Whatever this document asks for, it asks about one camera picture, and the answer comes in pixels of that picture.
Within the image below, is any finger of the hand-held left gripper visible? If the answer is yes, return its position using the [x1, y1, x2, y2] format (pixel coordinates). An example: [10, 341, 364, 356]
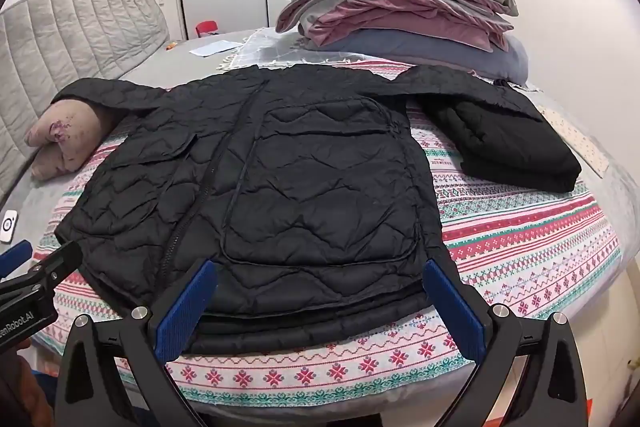
[0, 240, 34, 281]
[0, 240, 84, 308]

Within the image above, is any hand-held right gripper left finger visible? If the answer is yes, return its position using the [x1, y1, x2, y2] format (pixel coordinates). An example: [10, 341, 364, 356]
[52, 258, 221, 427]

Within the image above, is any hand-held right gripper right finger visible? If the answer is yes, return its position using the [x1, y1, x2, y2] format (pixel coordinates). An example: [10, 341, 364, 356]
[422, 258, 588, 427]

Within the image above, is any black quilted jacket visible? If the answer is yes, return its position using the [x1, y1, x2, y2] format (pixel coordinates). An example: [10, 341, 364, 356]
[52, 64, 546, 355]

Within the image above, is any white small device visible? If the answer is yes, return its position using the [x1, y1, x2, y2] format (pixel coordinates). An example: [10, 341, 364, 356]
[0, 210, 20, 244]

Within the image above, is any red green patterned blanket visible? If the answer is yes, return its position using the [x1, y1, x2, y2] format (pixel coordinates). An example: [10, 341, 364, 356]
[30, 57, 623, 405]

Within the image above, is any pink stained pillow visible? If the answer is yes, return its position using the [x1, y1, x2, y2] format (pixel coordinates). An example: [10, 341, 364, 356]
[25, 99, 126, 182]

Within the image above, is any black folded garment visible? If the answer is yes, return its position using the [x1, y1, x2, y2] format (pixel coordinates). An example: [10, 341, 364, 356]
[425, 99, 583, 194]

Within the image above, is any cream dotted cloth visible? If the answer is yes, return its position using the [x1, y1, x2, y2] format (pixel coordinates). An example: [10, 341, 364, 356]
[537, 104, 611, 178]

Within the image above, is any bed with grey sheet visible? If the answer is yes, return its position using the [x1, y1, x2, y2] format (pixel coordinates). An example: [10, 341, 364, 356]
[0, 27, 640, 408]

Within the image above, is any grey quilted headboard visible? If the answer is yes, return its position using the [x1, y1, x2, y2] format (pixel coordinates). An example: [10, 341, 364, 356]
[0, 0, 168, 202]

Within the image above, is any white paper sheet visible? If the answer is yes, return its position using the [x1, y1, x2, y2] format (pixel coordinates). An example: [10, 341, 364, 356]
[189, 38, 240, 58]

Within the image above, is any blue pillow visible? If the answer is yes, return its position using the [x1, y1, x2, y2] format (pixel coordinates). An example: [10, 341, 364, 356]
[320, 29, 530, 84]

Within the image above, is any white fringed lace cloth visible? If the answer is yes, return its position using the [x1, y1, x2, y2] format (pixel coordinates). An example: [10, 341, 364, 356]
[217, 28, 416, 72]

